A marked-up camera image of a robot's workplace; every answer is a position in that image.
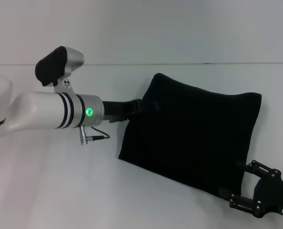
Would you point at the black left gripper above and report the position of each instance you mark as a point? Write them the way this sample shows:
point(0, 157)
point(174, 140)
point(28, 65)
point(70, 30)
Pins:
point(117, 108)

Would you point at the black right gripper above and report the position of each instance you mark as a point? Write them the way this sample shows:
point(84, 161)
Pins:
point(275, 195)

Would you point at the black shirt with FREE print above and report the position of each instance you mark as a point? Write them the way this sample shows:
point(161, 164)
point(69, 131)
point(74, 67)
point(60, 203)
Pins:
point(191, 131)

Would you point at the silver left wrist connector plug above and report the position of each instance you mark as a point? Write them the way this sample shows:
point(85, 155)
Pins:
point(82, 136)

